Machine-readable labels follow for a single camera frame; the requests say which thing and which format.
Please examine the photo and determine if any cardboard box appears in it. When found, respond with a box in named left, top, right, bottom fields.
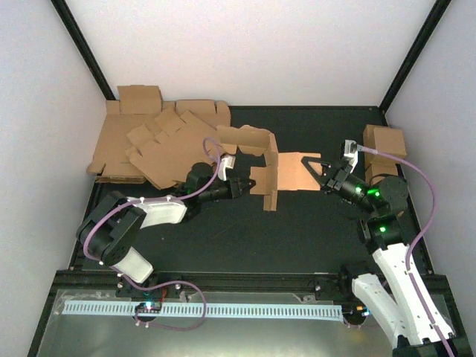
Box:
left=217, top=125, right=321, bottom=211
left=363, top=124, right=407, bottom=167
left=365, top=164, right=399, bottom=185

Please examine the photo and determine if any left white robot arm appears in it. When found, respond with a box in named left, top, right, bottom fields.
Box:
left=76, top=163, right=256, bottom=297

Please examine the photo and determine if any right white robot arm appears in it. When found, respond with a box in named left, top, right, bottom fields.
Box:
left=301, top=156, right=459, bottom=356

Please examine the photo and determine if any stack of flat cardboard blanks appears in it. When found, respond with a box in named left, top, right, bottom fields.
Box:
left=87, top=85, right=231, bottom=189

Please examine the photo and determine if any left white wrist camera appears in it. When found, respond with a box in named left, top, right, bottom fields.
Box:
left=217, top=155, right=236, bottom=181

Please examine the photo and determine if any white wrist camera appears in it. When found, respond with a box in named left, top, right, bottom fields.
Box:
left=340, top=140, right=358, bottom=173
left=217, top=155, right=236, bottom=181

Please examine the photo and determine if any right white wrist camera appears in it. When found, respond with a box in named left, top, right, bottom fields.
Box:
left=340, top=140, right=358, bottom=173

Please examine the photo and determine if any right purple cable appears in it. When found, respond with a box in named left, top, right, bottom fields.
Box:
left=341, top=144, right=458, bottom=357

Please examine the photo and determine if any light blue slotted cable duct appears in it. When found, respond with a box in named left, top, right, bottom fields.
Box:
left=61, top=300, right=344, bottom=323

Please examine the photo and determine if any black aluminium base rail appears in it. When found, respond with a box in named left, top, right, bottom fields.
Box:
left=55, top=270, right=447, bottom=298

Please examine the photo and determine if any right black frame post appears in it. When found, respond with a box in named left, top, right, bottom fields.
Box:
left=379, top=0, right=452, bottom=115

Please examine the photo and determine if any black frame post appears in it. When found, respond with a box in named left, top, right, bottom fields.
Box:
left=51, top=0, right=116, bottom=100
left=379, top=0, right=452, bottom=115

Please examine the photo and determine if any left black frame post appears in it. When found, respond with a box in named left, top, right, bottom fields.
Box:
left=51, top=0, right=116, bottom=100

